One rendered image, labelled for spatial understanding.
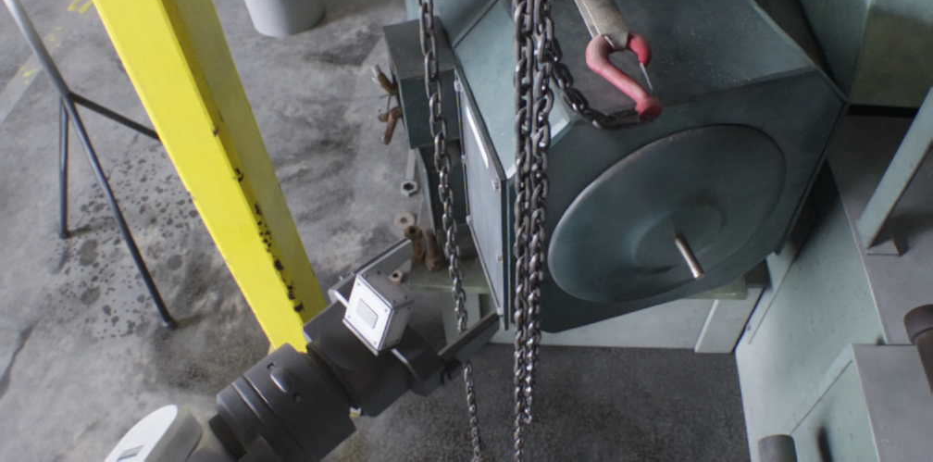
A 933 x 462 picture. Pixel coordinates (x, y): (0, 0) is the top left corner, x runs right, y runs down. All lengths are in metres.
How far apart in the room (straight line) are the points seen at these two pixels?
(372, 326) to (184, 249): 1.37
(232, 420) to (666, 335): 1.11
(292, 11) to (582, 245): 1.68
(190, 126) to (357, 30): 1.48
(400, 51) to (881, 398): 0.74
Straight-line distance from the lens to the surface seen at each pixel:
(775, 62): 0.84
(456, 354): 0.54
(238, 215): 1.06
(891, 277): 1.01
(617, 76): 0.74
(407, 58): 0.93
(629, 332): 1.47
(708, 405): 1.50
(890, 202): 0.95
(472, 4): 0.94
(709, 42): 0.85
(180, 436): 0.51
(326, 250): 1.71
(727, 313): 1.42
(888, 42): 1.17
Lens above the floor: 1.33
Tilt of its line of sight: 49 degrees down
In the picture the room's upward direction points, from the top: 5 degrees counter-clockwise
